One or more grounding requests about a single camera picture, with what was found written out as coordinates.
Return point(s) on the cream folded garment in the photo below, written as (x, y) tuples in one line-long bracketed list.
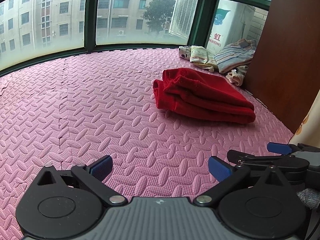
[(237, 75)]

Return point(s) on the cream floral curtain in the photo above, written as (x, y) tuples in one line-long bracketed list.
[(309, 130)]

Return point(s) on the white air conditioner unit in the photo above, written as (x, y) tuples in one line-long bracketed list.
[(234, 21)]

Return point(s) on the grey knit right glove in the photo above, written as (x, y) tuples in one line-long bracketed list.
[(310, 198)]

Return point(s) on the panda print cloth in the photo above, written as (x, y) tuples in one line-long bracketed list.
[(184, 52)]

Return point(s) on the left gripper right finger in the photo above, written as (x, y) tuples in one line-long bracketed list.
[(230, 178)]

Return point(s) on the pink foam floor mat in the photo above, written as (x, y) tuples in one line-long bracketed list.
[(75, 110)]

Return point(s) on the brown wooden cabinet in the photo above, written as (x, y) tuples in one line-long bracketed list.
[(284, 72)]

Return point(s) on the red hooded sweatshirt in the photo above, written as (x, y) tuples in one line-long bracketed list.
[(198, 95)]

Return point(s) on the blue striped folded cloth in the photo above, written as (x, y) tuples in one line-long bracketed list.
[(235, 54)]

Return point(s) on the yellow patterned folded cloth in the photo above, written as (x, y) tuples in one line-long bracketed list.
[(203, 58)]

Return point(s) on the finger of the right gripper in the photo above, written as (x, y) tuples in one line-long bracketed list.
[(283, 149), (238, 158)]

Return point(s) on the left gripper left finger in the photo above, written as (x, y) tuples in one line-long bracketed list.
[(91, 178)]

